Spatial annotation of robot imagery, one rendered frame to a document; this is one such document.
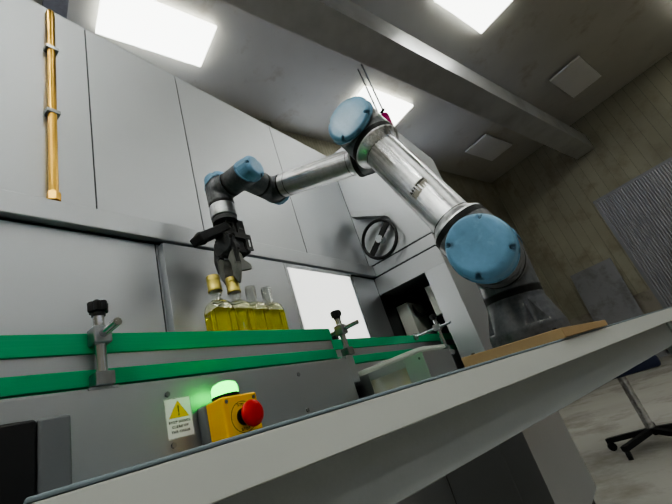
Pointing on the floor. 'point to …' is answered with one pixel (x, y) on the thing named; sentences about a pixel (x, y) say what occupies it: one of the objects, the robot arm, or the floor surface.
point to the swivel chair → (638, 413)
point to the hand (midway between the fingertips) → (231, 281)
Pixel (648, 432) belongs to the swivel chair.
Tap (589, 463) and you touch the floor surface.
